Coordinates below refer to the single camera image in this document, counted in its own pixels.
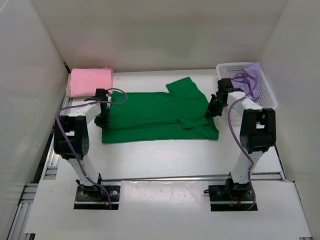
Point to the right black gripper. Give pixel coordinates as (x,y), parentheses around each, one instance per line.
(211,111)

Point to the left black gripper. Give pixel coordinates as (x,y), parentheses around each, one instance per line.
(104,122)

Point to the green t shirt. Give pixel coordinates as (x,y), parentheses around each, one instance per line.
(177,114)

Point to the pink t shirt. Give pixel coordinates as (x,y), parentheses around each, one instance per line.
(84,81)

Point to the beige t shirt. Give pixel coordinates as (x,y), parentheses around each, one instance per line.
(67,89)

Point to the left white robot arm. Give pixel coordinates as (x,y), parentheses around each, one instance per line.
(71,140)

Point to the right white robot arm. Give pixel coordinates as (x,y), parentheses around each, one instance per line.
(257,133)

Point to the lilac t shirt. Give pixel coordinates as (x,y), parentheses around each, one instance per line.
(249,81)

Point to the white plastic basket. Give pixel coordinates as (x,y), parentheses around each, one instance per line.
(266,97)

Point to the white front cover board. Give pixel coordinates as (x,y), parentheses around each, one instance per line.
(167,211)

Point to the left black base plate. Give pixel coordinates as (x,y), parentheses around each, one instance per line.
(90,194)

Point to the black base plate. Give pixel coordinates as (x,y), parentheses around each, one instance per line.
(220,193)
(90,194)

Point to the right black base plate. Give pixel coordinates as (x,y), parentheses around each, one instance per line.
(220,193)

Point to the aluminium frame rail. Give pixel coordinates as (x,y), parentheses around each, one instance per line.
(47,170)

